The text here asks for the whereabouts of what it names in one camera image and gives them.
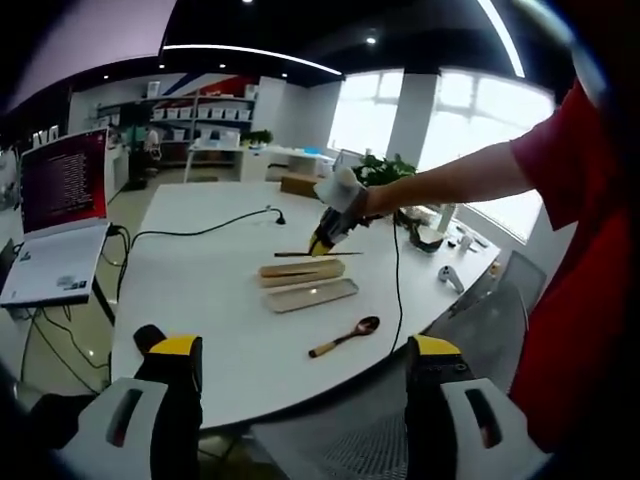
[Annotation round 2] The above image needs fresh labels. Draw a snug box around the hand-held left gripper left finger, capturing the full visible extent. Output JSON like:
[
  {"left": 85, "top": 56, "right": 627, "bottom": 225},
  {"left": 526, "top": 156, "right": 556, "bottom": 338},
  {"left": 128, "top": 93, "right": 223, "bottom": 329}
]
[{"left": 64, "top": 335, "right": 204, "bottom": 480}]

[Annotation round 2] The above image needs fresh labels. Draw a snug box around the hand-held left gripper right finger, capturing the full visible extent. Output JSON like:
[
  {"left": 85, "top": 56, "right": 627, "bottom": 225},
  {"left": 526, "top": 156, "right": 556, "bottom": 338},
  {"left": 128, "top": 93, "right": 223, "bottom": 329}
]
[{"left": 405, "top": 334, "right": 549, "bottom": 480}]

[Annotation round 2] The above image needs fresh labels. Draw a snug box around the beige cutlery case base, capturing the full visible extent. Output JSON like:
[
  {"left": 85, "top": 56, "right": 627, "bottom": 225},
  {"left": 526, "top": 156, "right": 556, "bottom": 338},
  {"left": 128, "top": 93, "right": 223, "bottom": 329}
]
[{"left": 258, "top": 257, "right": 347, "bottom": 289}]

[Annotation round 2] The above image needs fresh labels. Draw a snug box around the beige cutlery case lid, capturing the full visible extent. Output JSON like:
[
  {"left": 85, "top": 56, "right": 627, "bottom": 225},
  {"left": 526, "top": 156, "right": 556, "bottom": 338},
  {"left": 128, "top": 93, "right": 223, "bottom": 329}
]
[{"left": 266, "top": 277, "right": 361, "bottom": 315}]

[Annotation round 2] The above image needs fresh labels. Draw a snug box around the wooden spoon utensil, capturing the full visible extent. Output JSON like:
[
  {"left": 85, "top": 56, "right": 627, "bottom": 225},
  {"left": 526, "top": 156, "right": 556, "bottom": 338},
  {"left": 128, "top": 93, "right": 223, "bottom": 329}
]
[{"left": 307, "top": 315, "right": 382, "bottom": 360}]

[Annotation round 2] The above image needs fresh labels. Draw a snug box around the person's right hand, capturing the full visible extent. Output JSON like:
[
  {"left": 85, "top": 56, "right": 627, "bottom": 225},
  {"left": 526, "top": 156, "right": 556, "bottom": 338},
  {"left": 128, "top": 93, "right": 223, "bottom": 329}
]
[{"left": 360, "top": 185, "right": 397, "bottom": 222}]

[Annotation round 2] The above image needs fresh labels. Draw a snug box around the brown cardboard box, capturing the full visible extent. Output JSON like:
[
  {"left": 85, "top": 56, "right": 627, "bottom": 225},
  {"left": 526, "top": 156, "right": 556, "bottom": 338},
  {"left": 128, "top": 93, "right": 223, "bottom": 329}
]
[{"left": 279, "top": 174, "right": 327, "bottom": 199}]

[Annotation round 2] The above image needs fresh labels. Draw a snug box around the large potted green plant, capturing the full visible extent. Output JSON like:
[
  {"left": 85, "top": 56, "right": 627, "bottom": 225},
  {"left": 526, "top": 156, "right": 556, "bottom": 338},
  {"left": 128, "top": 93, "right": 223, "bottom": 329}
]
[{"left": 351, "top": 153, "right": 418, "bottom": 190}]

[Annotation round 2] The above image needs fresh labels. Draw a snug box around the black headset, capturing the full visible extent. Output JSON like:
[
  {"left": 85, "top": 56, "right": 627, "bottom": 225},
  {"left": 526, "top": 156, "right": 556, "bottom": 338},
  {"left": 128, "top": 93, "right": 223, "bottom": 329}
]
[{"left": 406, "top": 219, "right": 447, "bottom": 254}]

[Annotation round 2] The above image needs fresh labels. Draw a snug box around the small potted green plant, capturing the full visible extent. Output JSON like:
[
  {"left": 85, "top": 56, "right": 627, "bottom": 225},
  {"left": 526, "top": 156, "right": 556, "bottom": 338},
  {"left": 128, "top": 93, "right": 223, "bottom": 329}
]
[{"left": 239, "top": 129, "right": 275, "bottom": 148}]

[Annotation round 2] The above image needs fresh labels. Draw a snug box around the white tall box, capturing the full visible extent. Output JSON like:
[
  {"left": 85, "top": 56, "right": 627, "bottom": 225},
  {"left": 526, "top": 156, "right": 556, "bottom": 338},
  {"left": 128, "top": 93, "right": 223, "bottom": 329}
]
[{"left": 436, "top": 201, "right": 459, "bottom": 234}]

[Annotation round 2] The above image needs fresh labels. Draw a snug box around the white game controller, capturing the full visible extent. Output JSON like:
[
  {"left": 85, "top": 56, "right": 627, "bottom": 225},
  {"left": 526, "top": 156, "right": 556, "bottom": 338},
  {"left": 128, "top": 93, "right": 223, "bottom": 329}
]
[{"left": 437, "top": 265, "right": 467, "bottom": 295}]

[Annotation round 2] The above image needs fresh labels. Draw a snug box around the grey mesh office chair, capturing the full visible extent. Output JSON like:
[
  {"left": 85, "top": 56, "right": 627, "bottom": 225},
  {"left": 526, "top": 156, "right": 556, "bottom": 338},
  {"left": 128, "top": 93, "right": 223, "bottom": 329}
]
[{"left": 248, "top": 248, "right": 549, "bottom": 480}]

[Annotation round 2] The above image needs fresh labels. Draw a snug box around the white counter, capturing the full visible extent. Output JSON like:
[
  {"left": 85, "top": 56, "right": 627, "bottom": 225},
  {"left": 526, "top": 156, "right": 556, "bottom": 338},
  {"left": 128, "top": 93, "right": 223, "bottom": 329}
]
[{"left": 184, "top": 139, "right": 272, "bottom": 184}]

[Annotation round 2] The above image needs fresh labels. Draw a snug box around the storage shelf with white bins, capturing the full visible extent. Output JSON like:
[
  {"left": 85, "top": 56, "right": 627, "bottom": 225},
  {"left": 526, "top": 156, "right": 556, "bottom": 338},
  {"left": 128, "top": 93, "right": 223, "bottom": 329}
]
[{"left": 93, "top": 93, "right": 257, "bottom": 142}]

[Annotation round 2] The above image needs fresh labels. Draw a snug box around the curved ceiling light strip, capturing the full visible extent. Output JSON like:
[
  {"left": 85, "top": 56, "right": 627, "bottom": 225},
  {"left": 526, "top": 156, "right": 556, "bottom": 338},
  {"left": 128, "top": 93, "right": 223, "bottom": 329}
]
[{"left": 161, "top": 43, "right": 347, "bottom": 77}]

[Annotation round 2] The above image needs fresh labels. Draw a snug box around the white laptop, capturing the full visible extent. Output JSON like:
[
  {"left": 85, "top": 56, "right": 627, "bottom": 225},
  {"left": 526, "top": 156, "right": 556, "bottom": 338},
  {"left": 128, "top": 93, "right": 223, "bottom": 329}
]
[{"left": 0, "top": 126, "right": 112, "bottom": 309}]

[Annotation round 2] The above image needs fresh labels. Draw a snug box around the long ceiling light strip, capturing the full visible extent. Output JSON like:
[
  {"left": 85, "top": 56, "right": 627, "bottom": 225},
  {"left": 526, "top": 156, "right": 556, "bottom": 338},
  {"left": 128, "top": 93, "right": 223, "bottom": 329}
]
[{"left": 476, "top": 0, "right": 527, "bottom": 79}]

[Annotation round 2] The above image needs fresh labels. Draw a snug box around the person in red shirt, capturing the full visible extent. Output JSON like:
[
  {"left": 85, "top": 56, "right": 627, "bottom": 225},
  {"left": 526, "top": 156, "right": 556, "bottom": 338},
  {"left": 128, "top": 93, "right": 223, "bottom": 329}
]
[{"left": 506, "top": 78, "right": 640, "bottom": 454}]

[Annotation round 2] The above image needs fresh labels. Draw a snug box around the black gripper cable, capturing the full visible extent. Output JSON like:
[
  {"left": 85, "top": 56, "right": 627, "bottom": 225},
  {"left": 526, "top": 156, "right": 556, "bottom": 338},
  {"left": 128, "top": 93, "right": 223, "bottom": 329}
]
[{"left": 386, "top": 216, "right": 406, "bottom": 359}]

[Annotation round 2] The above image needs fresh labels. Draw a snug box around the black power cable with plug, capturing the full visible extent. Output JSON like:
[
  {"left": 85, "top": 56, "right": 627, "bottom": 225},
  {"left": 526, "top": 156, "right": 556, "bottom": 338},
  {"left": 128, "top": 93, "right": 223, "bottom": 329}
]
[{"left": 116, "top": 204, "right": 288, "bottom": 302}]

